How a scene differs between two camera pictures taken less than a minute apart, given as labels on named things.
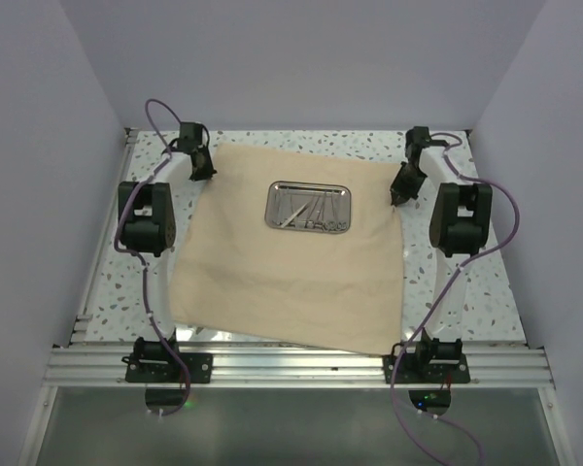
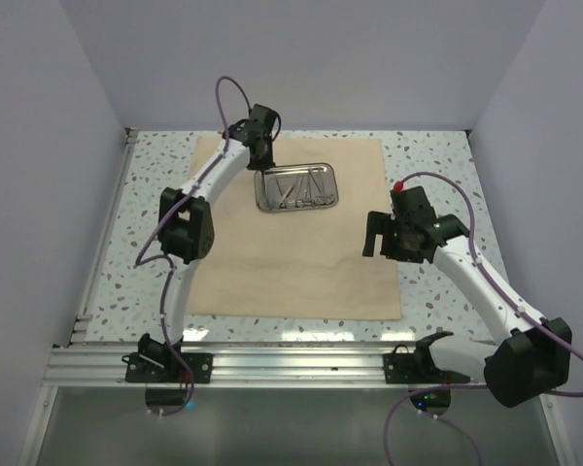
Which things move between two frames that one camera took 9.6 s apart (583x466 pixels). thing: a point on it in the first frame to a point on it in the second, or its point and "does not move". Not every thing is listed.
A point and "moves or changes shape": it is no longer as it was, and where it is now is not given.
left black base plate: [152, 362] does not move
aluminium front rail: [301, 368] does not move
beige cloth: [294, 246] moves or changes shape
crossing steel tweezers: [292, 216] to [284, 198]
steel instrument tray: [308, 207] to [291, 187]
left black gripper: [209, 171] to [267, 162]
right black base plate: [430, 362] does not move
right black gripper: [398, 193] to [382, 223]
